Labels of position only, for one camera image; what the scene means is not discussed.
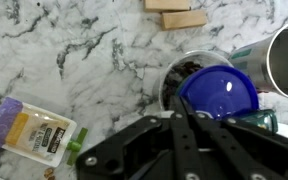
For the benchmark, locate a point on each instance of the blue round lid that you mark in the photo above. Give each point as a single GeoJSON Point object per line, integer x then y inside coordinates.
{"type": "Point", "coordinates": [219, 90]}

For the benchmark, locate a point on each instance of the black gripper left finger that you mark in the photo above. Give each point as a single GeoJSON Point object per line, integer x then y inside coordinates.
{"type": "Point", "coordinates": [187, 159]}

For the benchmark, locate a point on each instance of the upper wooden block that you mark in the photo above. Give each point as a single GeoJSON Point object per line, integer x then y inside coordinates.
{"type": "Point", "coordinates": [166, 5]}

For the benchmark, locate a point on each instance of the lower wooden block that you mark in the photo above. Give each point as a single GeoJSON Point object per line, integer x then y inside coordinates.
{"type": "Point", "coordinates": [184, 19]}

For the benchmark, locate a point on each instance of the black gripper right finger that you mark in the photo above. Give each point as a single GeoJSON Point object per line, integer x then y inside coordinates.
{"type": "Point", "coordinates": [249, 152]}

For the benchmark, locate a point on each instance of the wooden block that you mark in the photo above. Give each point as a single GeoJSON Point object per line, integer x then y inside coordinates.
{"type": "Point", "coordinates": [184, 19]}
{"type": "Point", "coordinates": [166, 5]}

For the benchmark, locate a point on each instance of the dark cup with green lid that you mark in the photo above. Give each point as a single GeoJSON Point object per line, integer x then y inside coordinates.
{"type": "Point", "coordinates": [169, 82]}

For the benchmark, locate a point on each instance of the silver metal tumbler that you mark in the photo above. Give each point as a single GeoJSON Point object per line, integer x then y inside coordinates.
{"type": "Point", "coordinates": [265, 62]}

